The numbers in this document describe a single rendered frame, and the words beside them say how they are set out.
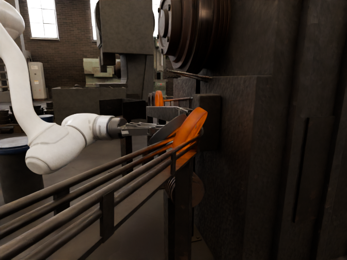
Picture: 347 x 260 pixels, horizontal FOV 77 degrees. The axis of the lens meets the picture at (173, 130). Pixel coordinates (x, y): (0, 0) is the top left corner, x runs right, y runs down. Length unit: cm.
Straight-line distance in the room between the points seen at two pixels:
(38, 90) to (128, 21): 742
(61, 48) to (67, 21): 116
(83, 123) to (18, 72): 25
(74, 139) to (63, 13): 1089
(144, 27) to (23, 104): 319
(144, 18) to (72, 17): 782
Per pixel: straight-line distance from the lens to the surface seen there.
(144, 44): 379
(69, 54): 1126
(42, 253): 24
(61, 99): 347
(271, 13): 82
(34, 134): 76
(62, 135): 75
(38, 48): 1152
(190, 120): 61
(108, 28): 371
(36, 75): 1064
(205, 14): 97
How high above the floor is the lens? 86
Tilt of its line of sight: 13 degrees down
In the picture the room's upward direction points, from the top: straight up
